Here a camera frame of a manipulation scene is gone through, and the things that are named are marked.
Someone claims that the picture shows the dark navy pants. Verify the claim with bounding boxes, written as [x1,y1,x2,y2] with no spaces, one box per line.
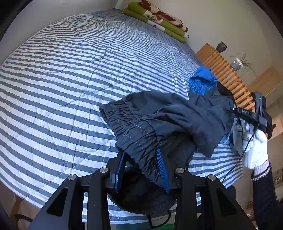
[100,86,235,215]

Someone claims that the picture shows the dark sleeved right forearm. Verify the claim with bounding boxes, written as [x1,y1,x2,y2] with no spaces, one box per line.
[251,161,282,229]

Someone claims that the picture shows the white gloved right hand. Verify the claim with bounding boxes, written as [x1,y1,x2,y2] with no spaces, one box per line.
[242,121,268,170]

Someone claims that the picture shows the light blue clothing pile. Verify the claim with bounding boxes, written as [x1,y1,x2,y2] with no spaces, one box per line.
[220,118,244,156]

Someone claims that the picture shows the wooden slatted bench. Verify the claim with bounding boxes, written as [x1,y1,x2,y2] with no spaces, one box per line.
[196,43,255,112]

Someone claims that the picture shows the potted spider plant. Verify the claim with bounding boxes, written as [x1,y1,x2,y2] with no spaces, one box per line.
[230,51,257,76]

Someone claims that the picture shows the blue knit sweater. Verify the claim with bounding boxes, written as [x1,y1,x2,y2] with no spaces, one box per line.
[189,66,217,96]

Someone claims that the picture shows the dark ceramic vase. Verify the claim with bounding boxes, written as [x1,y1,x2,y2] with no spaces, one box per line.
[216,42,227,53]

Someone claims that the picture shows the blue white striped bedspread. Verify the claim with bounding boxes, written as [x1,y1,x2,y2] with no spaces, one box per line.
[0,8,244,224]

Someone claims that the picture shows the red white patterned blanket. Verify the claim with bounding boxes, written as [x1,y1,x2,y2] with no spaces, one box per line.
[138,0,189,33]

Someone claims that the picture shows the green folded blanket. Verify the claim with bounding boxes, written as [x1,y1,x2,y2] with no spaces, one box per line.
[122,2,189,42]

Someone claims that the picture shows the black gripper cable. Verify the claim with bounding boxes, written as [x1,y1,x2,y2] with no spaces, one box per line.
[222,94,262,184]

